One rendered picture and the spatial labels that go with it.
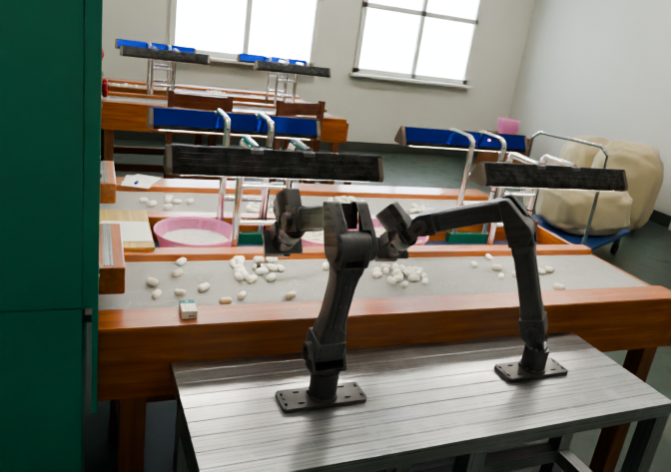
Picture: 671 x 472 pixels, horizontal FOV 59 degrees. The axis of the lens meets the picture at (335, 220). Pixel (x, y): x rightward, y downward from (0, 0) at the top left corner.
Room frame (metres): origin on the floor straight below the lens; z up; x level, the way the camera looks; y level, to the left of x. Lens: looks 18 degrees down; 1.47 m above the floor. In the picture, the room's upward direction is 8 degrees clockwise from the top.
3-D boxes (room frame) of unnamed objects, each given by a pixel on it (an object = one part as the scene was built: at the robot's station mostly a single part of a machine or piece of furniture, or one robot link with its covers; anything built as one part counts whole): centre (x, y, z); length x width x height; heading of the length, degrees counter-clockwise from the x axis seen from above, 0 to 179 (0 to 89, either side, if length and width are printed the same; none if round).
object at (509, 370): (1.40, -0.57, 0.71); 0.20 x 0.07 x 0.08; 115
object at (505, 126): (7.42, -1.94, 0.32); 0.42 x 0.42 x 0.63; 25
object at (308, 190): (2.56, 0.11, 0.67); 1.81 x 0.12 x 0.19; 113
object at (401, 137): (2.53, -0.49, 1.08); 0.62 x 0.08 x 0.07; 113
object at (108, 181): (2.02, 0.83, 0.83); 0.30 x 0.06 x 0.07; 23
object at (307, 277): (1.75, -0.25, 0.73); 1.81 x 0.30 x 0.02; 113
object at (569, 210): (4.50, -1.88, 0.41); 0.74 x 0.56 x 0.39; 116
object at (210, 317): (1.55, -0.33, 0.67); 1.81 x 0.12 x 0.19; 113
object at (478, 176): (2.01, -0.71, 1.08); 0.62 x 0.08 x 0.07; 113
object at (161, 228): (1.82, 0.44, 0.72); 0.27 x 0.27 x 0.10
